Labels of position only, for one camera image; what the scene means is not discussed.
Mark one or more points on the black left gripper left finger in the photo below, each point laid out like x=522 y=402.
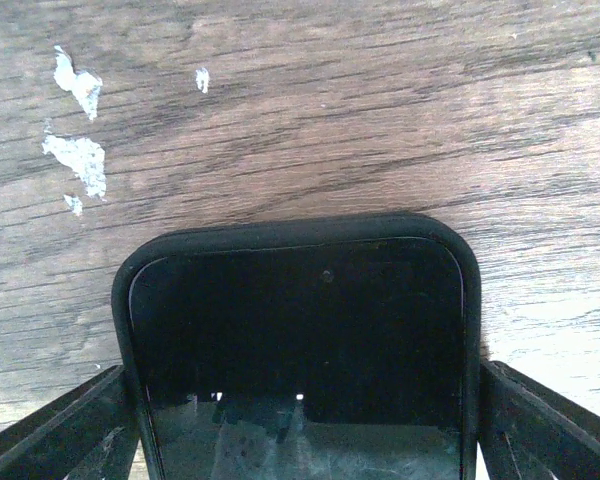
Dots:
x=88 y=433

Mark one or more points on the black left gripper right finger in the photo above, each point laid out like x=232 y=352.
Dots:
x=528 y=431

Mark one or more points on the phone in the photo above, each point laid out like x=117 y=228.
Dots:
x=340 y=347

